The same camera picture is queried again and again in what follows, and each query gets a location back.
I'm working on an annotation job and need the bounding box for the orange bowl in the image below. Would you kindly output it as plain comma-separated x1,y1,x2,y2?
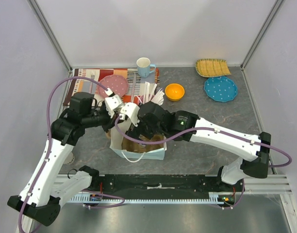
165,83,185,101

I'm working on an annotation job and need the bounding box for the blue polka dot plate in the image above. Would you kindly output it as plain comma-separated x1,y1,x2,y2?
204,76,238,102

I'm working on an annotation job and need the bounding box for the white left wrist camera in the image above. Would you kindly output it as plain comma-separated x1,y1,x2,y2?
104,88,125,118

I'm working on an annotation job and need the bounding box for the light blue mug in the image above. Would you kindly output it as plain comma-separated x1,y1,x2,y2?
136,57,156,78

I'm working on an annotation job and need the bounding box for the brown cardboard cup carrier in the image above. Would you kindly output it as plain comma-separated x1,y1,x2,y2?
122,138,164,153

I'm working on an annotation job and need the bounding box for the pink polka dot plate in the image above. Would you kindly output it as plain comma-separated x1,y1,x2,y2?
99,74,129,97

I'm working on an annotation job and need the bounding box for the grey table knife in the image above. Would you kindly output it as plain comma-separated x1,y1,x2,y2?
131,73,137,102

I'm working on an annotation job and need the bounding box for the grey slotted cable duct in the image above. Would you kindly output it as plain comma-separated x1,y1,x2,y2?
68,192,235,205

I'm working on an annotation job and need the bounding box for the light blue paper bag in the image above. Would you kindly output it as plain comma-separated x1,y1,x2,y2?
109,127,167,163

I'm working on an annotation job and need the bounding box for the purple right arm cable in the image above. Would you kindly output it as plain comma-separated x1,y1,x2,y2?
114,115,293,211

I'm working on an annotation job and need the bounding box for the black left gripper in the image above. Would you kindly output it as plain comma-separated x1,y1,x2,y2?
82,104,124,133

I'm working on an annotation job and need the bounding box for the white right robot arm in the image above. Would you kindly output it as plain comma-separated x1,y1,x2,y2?
121,102,271,191

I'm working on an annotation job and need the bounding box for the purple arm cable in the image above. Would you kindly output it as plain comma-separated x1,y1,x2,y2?
18,76,125,233
114,115,293,211

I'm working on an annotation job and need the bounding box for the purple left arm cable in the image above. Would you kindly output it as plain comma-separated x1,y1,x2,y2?
18,76,125,233

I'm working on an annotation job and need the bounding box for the pink straw holder cup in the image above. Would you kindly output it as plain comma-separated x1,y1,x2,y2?
137,95,145,105

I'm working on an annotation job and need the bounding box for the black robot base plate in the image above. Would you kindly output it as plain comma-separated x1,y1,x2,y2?
84,174,243,200

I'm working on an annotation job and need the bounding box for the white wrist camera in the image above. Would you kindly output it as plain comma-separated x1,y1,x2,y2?
119,102,140,127
104,88,125,118

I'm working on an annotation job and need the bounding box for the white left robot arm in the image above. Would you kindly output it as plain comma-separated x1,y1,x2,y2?
7,92,123,226

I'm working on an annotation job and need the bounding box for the yellow woven tray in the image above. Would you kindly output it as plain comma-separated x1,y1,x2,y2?
195,59,231,78

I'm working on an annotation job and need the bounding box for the colourful striped placemat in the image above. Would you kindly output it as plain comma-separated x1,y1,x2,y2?
63,68,160,106

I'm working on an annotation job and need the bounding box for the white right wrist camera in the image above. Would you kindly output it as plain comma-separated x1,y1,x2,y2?
119,102,140,127

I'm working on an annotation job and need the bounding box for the white wrapped straw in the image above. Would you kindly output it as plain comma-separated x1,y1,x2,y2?
148,83,157,101
143,82,150,103
151,89,165,106

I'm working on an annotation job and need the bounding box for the silver fork pink handle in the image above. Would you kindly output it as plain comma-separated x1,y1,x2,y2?
89,70,95,94

